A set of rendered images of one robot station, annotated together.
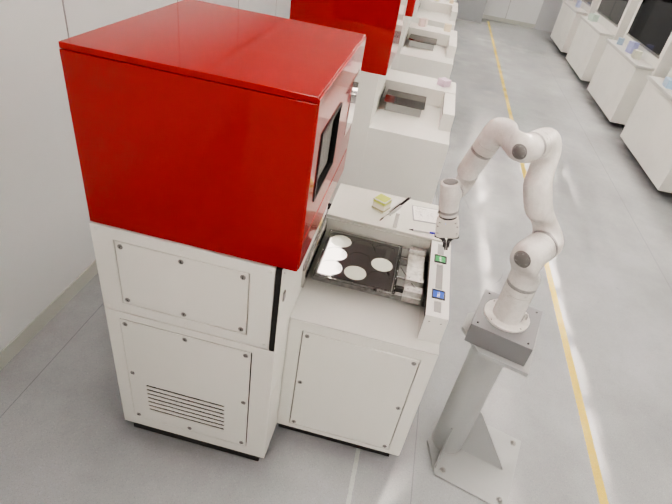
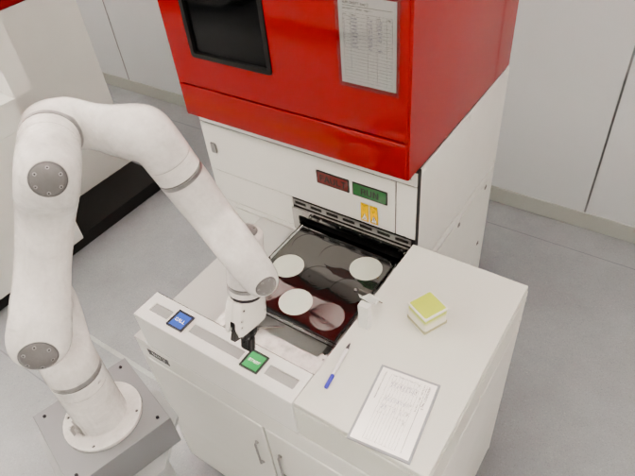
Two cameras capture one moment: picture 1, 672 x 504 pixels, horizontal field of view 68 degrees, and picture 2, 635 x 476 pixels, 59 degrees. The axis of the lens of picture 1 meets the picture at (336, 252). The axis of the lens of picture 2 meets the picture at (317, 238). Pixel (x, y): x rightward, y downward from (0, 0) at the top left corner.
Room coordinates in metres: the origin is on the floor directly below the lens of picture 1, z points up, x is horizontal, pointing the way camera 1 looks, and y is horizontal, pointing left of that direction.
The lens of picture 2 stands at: (2.50, -1.10, 2.13)
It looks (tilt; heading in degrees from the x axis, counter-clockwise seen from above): 42 degrees down; 122
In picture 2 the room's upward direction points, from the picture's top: 6 degrees counter-clockwise
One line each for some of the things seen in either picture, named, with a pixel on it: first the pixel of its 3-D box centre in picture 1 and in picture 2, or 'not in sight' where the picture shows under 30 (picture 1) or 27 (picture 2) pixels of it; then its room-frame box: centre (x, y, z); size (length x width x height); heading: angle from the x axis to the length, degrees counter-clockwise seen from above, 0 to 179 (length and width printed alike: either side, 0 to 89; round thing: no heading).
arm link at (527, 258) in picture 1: (528, 263); (52, 326); (1.57, -0.73, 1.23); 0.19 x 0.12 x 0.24; 137
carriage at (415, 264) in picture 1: (414, 275); (269, 349); (1.84, -0.38, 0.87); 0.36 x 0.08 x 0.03; 174
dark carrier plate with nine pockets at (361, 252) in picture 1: (359, 259); (317, 279); (1.85, -0.11, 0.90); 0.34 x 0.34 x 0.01; 84
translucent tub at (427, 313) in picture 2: (381, 203); (427, 314); (2.22, -0.19, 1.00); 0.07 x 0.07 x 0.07; 58
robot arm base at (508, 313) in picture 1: (513, 300); (90, 394); (1.60, -0.75, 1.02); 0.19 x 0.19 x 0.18
